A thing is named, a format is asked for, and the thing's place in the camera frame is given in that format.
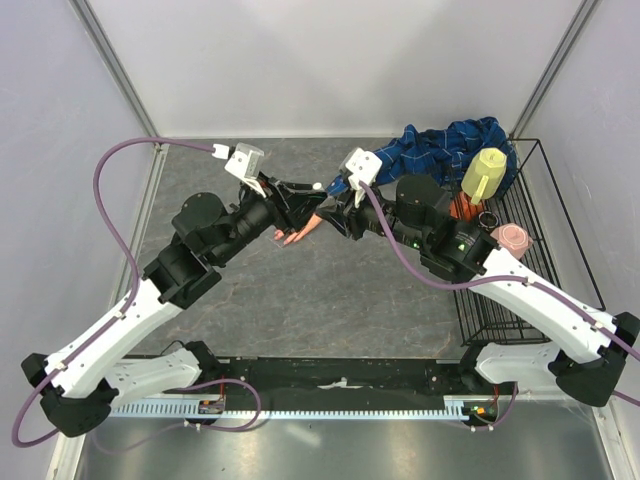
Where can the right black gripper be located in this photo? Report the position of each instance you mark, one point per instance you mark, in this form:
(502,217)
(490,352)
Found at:
(343,215)

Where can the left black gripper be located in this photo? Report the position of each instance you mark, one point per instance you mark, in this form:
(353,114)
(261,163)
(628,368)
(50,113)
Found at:
(293,212)

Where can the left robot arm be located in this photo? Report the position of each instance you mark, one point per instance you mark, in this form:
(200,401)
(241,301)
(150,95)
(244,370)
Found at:
(81,384)

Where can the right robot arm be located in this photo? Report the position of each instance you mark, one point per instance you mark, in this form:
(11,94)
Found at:
(589,347)

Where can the mannequin hand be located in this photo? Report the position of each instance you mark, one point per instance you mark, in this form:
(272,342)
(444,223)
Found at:
(287,238)

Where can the blue plaid shirt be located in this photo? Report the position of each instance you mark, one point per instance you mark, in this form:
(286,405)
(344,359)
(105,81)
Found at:
(445,152)

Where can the orange cup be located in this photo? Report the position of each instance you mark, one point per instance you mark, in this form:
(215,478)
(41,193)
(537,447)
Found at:
(461,207)

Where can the yellow mug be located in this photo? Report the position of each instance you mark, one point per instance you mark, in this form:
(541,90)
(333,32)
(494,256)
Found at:
(484,175)

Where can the pink mug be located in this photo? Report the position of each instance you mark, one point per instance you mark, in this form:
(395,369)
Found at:
(514,238)

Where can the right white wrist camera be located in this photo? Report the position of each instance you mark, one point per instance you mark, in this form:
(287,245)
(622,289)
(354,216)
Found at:
(360,167)

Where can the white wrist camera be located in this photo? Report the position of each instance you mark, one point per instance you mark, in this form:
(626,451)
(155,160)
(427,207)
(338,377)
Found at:
(360,167)
(243,161)

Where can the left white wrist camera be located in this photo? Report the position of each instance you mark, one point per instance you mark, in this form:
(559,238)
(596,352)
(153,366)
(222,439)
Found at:
(243,161)

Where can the small black ring cup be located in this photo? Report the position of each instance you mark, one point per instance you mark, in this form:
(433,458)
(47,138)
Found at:
(488,219)

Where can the black wire rack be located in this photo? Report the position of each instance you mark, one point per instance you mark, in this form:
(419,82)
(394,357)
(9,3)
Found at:
(533,201)

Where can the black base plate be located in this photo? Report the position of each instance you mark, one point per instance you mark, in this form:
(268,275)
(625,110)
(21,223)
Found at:
(352,382)

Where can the light blue cable duct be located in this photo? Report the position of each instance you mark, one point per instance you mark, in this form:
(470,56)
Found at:
(194,409)

